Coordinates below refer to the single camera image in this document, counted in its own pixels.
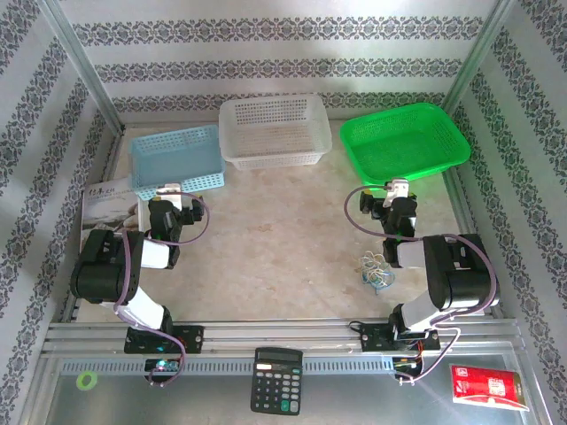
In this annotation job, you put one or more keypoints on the pile of rubber bands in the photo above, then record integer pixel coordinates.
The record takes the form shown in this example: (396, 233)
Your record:
(367, 259)

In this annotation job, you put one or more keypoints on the green plastic basket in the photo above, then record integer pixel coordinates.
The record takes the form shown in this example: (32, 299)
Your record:
(398, 141)

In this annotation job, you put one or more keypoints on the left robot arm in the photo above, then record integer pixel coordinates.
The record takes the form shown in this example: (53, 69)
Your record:
(97, 274)

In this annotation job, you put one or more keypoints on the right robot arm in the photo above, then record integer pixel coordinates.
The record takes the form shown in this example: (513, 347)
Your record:
(465, 283)

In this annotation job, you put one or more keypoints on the light blue plastic basket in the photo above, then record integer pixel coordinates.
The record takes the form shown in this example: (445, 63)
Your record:
(177, 155)

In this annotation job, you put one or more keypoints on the picture book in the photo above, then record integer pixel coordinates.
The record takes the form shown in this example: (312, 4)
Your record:
(106, 208)

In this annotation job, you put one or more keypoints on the white plastic basket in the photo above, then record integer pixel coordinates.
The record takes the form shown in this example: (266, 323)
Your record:
(274, 133)

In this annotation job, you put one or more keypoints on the left controller board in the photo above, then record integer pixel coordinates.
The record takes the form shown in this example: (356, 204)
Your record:
(161, 365)

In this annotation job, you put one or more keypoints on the controller board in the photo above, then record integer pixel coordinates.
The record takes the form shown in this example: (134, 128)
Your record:
(405, 364)
(161, 365)

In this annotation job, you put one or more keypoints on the right controller board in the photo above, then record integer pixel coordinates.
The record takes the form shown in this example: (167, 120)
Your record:
(405, 364)

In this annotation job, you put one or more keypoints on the green tape roll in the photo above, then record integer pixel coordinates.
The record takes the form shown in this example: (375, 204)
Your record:
(80, 381)

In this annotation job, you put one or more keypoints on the black desk calculator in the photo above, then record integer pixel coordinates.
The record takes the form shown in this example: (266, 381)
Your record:
(277, 385)

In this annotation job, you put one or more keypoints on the red foil packet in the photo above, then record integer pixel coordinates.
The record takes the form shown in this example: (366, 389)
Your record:
(483, 387)

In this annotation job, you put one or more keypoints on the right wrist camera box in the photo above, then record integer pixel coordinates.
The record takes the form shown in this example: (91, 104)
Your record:
(398, 188)

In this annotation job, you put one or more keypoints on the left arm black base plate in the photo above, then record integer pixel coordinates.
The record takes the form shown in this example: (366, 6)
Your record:
(195, 338)

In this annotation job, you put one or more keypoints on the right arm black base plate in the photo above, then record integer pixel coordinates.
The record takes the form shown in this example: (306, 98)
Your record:
(372, 338)

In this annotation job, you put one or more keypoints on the aluminium mounting rail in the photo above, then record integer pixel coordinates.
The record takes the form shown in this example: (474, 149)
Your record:
(274, 332)

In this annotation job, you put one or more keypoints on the aluminium frame post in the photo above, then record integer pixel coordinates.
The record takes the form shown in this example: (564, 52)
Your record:
(478, 53)
(80, 62)

